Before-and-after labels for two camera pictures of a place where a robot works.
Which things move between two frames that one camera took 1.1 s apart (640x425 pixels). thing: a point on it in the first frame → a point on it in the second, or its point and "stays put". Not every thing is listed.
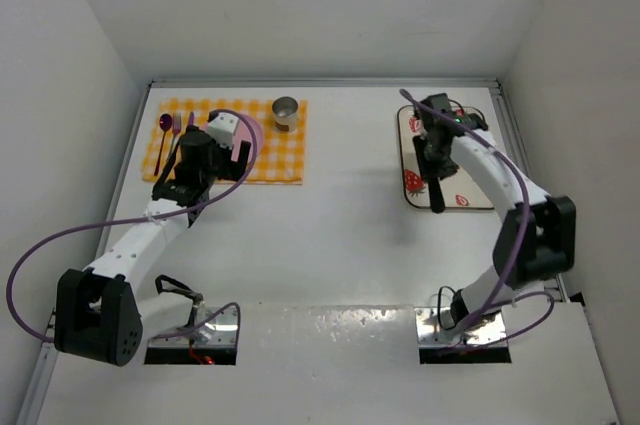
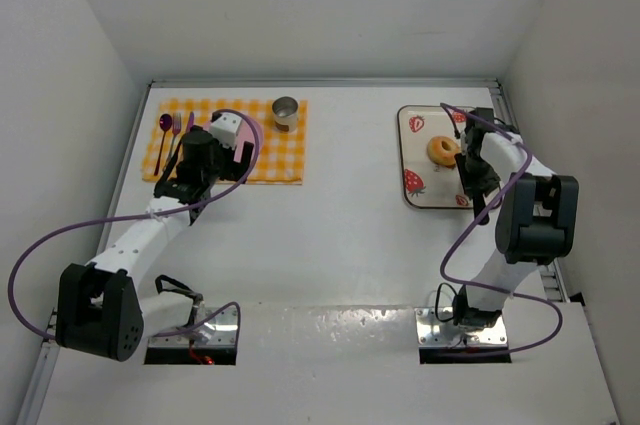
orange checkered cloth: [279, 155] stays put
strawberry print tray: [460, 190] stays put
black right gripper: [435, 168] → [476, 179]
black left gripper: [232, 157] stays put
